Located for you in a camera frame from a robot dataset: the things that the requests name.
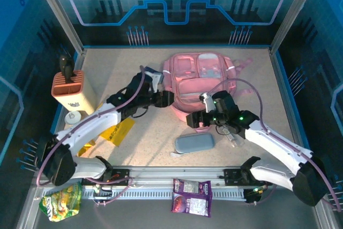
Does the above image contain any grey pencil case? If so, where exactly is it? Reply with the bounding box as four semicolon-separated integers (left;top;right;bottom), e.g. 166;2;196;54
170;131;215;158

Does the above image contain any pink backpack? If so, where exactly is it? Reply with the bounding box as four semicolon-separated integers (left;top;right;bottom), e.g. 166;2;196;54
162;53;255;122

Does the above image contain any yellow book with portrait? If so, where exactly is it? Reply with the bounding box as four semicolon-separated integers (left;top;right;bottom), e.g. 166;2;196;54
100;117;136;148

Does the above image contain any clear glue tube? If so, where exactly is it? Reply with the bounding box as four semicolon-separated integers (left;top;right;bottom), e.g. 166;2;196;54
222;127;246;149

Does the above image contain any orange cream knife block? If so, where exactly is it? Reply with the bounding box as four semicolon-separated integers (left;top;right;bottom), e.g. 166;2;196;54
50;69;96;114

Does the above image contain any purple snack packet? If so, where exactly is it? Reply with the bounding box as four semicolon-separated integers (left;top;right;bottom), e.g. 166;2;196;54
173;178;212;195
170;191;213;218

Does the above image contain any small can white lid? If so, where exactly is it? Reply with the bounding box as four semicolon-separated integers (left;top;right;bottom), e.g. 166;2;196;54
64;110;83;125

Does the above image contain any yellow snack wrapper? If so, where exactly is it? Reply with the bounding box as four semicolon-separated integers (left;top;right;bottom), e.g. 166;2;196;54
77;139;96;157

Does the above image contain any green snack bag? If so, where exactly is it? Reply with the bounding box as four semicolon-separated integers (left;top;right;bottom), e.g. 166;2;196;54
39;182;83;223

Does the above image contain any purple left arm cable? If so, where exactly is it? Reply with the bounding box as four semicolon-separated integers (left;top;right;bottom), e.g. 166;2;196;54
36;64;147;208

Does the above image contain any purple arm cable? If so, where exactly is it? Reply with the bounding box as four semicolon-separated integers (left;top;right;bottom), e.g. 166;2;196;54
36;64;147;208
206;78;342;212

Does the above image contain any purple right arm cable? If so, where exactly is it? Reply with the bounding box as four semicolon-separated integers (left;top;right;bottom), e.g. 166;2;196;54
206;78;342;212

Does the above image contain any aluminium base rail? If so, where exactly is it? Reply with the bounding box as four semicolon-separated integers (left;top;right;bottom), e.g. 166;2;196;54
34;166;321;183

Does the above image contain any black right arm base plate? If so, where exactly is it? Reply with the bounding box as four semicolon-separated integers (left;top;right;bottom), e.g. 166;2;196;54
223;168;273;186

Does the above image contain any black knife handle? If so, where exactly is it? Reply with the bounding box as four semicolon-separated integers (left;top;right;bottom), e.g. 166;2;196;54
58;55;76;84

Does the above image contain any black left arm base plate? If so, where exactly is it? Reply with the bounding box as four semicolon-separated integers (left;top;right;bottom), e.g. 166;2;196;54
81;168;130;186

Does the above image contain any white slotted cable duct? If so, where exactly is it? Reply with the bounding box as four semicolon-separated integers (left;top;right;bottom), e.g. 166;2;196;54
81;184;269;201

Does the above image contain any aluminium frame post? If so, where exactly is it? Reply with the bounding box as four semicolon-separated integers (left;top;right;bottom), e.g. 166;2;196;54
269;0;324;55
28;0;87;54

